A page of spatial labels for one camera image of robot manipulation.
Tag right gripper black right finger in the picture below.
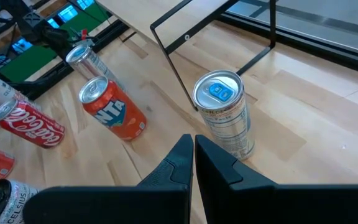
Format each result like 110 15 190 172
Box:
195 134 358 224

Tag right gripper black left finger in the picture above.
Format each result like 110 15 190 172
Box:
22 134 195 224

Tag silver blue Red Bull can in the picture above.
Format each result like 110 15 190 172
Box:
192 69 256 161
65 43 127 93

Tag orange Fanta can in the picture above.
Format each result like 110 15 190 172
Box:
78 75 148 141

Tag red Coca-Cola can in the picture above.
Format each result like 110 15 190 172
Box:
0 98 66 149

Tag wooden shelf black metal legs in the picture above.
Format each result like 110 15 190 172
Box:
94 0 278 111

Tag green floor mat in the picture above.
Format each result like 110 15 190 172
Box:
0 2 111 83

